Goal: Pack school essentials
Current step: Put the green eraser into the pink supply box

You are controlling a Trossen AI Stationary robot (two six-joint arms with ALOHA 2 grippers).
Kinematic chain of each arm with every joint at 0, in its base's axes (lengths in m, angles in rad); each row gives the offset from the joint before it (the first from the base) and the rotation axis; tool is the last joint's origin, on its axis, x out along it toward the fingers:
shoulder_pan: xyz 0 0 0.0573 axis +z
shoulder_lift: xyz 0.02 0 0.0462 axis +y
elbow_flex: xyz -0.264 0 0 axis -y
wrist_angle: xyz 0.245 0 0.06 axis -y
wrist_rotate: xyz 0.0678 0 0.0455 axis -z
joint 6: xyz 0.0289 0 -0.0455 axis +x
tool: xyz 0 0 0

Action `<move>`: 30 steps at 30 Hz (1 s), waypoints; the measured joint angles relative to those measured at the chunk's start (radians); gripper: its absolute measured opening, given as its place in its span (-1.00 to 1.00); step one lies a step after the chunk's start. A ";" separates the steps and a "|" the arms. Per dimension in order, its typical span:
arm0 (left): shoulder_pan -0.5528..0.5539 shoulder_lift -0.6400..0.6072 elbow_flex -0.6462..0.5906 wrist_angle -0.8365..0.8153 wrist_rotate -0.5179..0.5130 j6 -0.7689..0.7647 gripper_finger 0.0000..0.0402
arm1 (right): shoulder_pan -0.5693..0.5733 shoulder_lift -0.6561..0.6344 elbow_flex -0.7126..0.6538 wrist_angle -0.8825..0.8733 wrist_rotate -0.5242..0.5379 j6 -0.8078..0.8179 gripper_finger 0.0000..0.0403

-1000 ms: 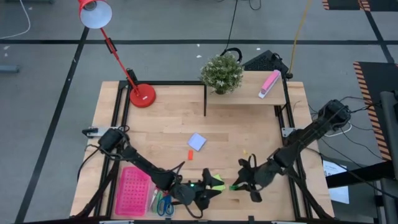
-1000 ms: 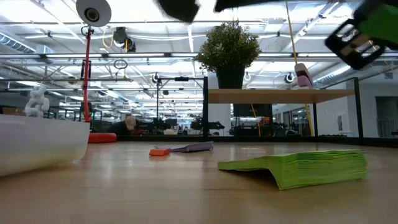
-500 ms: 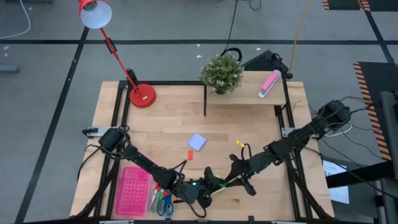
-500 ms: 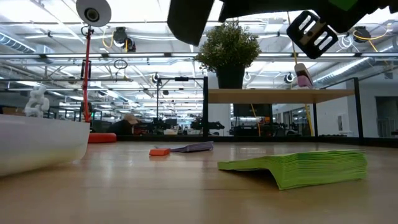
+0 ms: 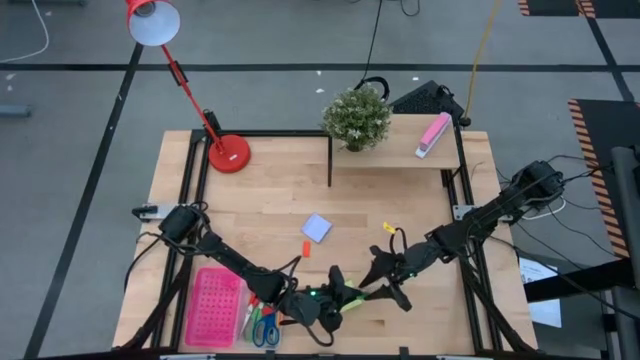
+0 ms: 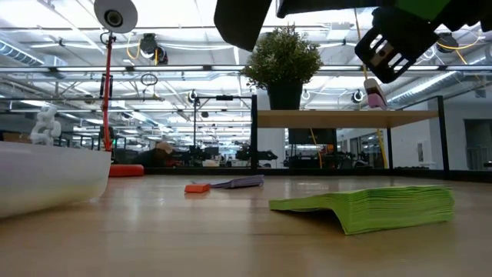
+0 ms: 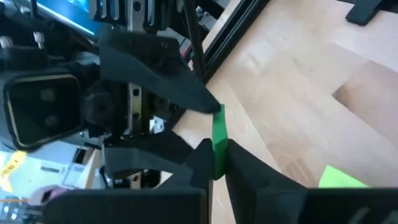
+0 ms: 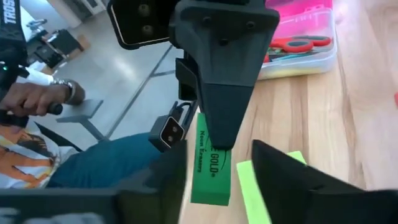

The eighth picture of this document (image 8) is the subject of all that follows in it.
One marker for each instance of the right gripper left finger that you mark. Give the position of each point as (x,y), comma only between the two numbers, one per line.
(161,193)

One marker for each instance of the person's hand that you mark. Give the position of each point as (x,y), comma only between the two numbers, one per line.
(28,96)

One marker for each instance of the green eraser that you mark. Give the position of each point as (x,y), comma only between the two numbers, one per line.
(211,186)

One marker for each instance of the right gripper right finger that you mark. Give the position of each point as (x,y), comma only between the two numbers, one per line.
(298,199)

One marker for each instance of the yellow highlighter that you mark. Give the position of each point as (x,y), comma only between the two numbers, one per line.
(295,72)

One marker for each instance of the black table-level camera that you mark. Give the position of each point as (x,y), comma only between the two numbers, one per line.
(161,137)

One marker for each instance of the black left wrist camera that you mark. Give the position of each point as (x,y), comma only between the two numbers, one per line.
(136,21)

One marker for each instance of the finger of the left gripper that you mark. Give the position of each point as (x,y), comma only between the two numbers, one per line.
(188,81)
(224,62)

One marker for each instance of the silver wristwatch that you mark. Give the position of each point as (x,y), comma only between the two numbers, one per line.
(66,87)

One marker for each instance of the green sticky note pad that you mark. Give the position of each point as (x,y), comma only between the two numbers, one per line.
(248,186)

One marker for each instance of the clear pencil box pink lid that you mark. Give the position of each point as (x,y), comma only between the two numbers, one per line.
(298,18)

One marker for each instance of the person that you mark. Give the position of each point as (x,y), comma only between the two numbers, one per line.
(109,161)

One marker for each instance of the grey metal floor stand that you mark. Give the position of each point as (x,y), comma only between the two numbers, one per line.
(84,109)

